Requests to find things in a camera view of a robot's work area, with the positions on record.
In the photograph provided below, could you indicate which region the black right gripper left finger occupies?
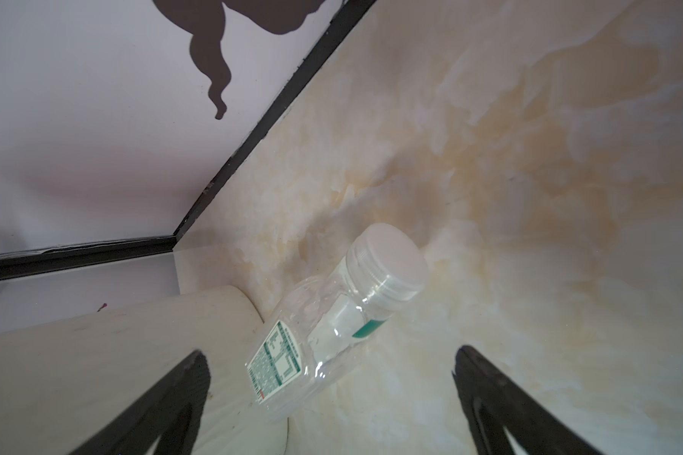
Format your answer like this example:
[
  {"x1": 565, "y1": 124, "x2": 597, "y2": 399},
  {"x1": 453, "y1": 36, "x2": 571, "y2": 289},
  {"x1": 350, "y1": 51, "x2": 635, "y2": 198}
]
[{"x1": 73, "y1": 350, "x2": 211, "y2": 455}]

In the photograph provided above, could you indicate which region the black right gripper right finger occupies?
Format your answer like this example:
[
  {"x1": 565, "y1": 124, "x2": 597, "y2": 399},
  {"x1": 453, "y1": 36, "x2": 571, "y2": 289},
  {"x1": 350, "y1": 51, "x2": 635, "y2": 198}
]
[{"x1": 453, "y1": 345, "x2": 600, "y2": 454}]

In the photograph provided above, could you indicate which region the square clear bottle green label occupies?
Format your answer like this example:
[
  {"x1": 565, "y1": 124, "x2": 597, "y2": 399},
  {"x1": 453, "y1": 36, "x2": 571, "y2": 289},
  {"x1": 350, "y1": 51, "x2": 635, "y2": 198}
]
[{"x1": 246, "y1": 223, "x2": 429, "y2": 422}]

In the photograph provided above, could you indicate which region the cream ribbed waste bin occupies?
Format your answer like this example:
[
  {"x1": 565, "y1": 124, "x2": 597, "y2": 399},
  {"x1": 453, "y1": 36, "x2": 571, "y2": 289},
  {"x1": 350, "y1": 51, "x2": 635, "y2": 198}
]
[{"x1": 0, "y1": 286, "x2": 288, "y2": 454}]

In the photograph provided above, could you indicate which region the black corner frame post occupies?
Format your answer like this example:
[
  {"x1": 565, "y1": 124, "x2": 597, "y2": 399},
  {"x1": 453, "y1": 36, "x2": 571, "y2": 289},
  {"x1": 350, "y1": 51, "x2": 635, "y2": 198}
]
[{"x1": 0, "y1": 235, "x2": 176, "y2": 282}]

